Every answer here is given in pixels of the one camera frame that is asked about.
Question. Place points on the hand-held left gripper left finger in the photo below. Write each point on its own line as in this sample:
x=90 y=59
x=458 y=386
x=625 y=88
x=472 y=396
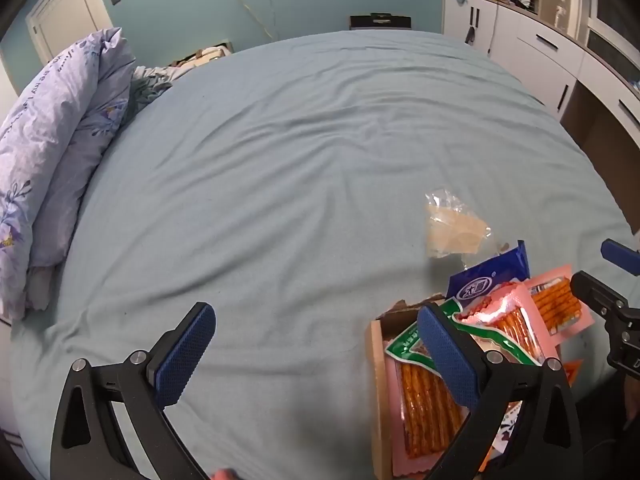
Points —
x=185 y=355

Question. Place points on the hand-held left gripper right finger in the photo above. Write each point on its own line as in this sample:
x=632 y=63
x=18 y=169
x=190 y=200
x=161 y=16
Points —
x=447 y=360

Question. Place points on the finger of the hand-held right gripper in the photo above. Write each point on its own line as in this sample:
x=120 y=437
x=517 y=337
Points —
x=620 y=255
x=595 y=290

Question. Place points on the pink snack stick packet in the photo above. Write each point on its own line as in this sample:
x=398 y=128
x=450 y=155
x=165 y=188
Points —
x=425 y=410
x=557 y=305
x=510 y=317

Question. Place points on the green snack packet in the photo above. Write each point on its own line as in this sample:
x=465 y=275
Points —
x=500 y=342

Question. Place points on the brown cardboard box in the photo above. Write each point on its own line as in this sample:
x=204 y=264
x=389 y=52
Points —
x=375 y=385

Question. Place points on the blue snack packet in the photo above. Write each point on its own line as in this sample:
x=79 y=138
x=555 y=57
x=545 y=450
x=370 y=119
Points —
x=492 y=275

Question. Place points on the person's left hand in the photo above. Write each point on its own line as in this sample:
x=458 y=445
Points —
x=225 y=475

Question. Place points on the clear plastic snack packet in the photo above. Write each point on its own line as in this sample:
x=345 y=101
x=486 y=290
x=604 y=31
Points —
x=452 y=230

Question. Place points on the white cabinet unit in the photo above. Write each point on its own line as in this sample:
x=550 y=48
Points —
x=540 y=50

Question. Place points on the white bottle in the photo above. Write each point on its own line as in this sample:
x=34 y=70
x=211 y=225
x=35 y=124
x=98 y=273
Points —
x=560 y=12

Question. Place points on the purple floral quilt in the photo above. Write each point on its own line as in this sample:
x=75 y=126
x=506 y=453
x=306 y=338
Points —
x=50 y=135

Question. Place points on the grey floral pillow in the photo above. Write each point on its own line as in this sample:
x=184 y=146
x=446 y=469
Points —
x=150 y=87

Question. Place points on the beige bedside box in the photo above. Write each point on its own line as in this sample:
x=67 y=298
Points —
x=205 y=55

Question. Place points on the black box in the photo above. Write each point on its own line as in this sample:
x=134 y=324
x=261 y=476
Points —
x=380 y=21

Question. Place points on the white panel door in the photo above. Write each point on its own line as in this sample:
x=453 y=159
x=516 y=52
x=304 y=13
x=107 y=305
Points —
x=70 y=5

